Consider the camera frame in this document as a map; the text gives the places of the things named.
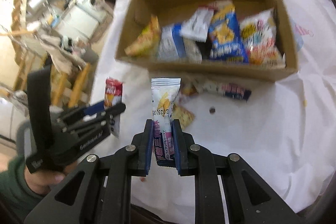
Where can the wooden rack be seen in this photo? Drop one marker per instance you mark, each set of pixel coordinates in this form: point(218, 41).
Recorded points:
point(71, 87)

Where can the brown cardboard box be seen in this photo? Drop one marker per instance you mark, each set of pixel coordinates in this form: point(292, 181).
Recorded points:
point(210, 69)

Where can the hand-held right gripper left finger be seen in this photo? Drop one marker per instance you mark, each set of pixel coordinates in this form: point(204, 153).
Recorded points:
point(149, 146)

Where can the slim white and purple packet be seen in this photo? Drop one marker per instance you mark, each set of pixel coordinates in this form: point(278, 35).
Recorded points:
point(164, 100)

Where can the person's left forearm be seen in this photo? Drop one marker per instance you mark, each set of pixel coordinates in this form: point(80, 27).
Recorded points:
point(13, 187)

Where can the white hanging cloth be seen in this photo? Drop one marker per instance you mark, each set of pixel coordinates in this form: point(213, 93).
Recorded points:
point(63, 56)

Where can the large white and yellow packet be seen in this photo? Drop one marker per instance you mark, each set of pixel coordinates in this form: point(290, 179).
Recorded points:
point(262, 40)

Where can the person's left hand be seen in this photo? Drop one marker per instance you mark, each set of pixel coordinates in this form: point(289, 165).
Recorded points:
point(52, 176)

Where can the small yellow snack packet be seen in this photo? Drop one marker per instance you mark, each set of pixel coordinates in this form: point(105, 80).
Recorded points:
point(189, 88)

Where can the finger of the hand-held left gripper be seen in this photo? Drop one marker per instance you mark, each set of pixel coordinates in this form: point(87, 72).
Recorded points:
point(90, 109)
point(92, 119)

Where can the white and blue snack packet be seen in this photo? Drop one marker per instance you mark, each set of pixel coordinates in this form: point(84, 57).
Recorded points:
point(169, 43)

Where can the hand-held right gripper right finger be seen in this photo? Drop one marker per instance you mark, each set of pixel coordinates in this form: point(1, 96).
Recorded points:
point(177, 148)

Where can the white and dark purple packet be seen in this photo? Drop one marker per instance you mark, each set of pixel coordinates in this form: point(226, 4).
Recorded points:
point(233, 90)

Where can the red and white snack packet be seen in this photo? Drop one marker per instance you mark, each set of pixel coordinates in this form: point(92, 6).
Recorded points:
point(113, 90)

